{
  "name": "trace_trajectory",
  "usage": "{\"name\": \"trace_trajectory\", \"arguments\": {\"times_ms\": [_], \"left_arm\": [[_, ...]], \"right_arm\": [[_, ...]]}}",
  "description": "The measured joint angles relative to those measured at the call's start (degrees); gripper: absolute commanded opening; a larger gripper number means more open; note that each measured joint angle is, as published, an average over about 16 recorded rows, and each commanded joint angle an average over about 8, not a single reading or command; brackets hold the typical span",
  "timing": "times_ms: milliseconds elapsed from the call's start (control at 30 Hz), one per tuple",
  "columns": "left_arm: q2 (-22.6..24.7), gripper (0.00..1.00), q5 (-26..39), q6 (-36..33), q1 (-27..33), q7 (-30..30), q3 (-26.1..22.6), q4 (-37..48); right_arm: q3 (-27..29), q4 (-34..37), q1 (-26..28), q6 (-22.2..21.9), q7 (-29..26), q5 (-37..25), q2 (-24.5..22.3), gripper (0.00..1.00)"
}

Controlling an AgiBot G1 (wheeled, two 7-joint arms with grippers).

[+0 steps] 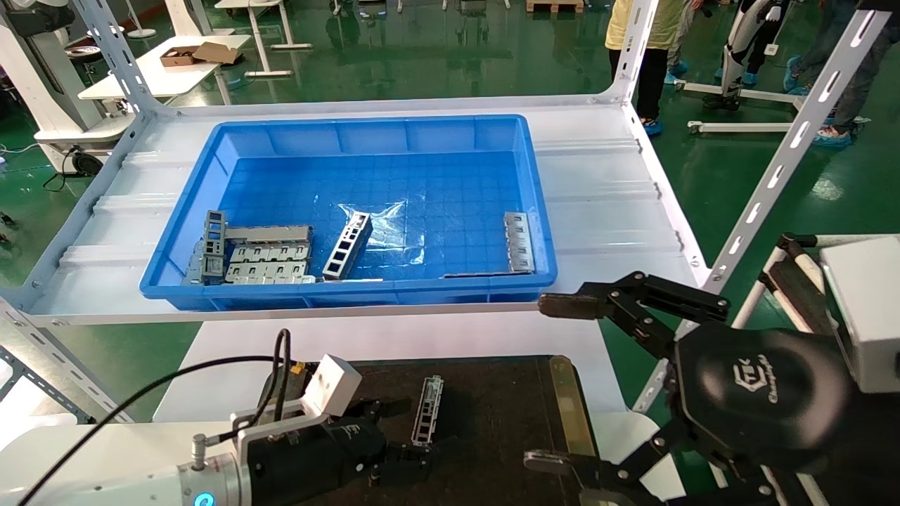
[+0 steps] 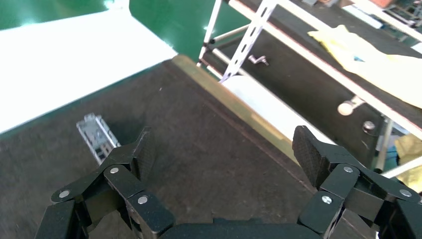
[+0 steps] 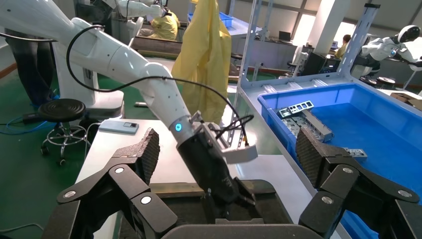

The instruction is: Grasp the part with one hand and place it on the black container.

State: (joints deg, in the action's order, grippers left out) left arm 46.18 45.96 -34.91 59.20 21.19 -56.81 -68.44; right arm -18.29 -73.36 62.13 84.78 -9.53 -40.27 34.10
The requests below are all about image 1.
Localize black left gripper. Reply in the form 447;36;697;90
246;397;434;506

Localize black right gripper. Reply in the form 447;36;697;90
524;271;900;506

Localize long metal channel part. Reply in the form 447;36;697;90
411;375;445;448

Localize white robot base machine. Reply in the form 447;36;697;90
0;0;138;175

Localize black flat container tray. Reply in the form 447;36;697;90
264;355;607;506

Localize metal part with rectangular windows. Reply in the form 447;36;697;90
322;212;373;282

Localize flat slotted metal plate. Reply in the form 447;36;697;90
229;242;311;265
503;212;536;274

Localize clear plastic bag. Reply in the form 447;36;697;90
337;202;426;268

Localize small grey metal piece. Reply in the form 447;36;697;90
184;240;206;286

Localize blue plastic bin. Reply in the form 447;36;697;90
139;115;559;312

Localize white metal shelving rack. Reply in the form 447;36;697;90
0;0;888;426

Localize person in yellow shirt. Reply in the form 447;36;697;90
605;0;687;138

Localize person in beige trousers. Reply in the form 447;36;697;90
664;0;704;85

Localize white humanoid robot on stand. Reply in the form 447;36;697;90
674;0;809;134

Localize person in dark trousers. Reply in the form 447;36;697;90
814;0;900;148
783;0;859;96

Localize white table with legs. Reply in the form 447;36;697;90
214;0;314;78

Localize white work table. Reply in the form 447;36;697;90
77;34;252;106

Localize open cardboard box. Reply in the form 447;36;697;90
160;41;240;68

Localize white floor stand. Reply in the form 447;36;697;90
125;0;159;39

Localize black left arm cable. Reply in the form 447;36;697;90
18;329;293;506

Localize white and black frame stand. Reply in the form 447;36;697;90
731;232;900;352

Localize grey bracket pile left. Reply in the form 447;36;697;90
224;261;317;285

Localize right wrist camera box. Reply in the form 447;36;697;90
819;235;900;394

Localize upright grey metal bracket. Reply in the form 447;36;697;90
202;210;228;282

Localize black floor cable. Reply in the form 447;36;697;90
42;144;96;192

